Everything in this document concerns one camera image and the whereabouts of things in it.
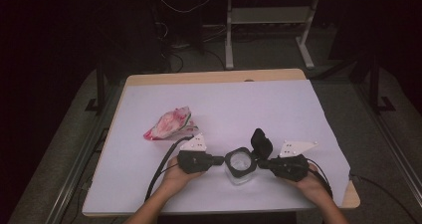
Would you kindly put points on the black flip lid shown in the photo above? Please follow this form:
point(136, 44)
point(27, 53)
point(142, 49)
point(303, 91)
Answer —
point(261, 142)

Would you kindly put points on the clear glass jar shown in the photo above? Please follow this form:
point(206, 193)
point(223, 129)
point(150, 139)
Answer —
point(240, 166)

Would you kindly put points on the white metal desk frame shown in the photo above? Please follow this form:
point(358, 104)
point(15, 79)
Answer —
point(265, 15)

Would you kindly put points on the aluminium floor rail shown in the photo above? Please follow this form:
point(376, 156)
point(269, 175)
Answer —
point(394, 151)
point(76, 171)

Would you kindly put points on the red and white plastic bag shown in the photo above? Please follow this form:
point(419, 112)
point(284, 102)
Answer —
point(169, 124)

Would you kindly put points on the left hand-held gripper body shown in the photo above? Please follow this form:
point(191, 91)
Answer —
point(194, 161)

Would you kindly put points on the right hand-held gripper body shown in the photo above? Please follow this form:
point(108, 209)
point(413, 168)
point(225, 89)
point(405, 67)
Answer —
point(288, 167)

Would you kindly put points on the person's left hand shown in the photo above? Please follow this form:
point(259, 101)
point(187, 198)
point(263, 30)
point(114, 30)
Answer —
point(177, 182)

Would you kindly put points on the black metal stand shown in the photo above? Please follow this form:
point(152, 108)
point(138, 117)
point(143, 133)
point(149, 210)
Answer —
point(375, 84)
point(100, 84)

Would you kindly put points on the white table cover sheet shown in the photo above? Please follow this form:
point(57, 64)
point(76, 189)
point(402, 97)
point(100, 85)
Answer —
point(232, 111)

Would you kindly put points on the person's right hand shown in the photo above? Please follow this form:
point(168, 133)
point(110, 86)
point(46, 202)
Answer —
point(313, 185)

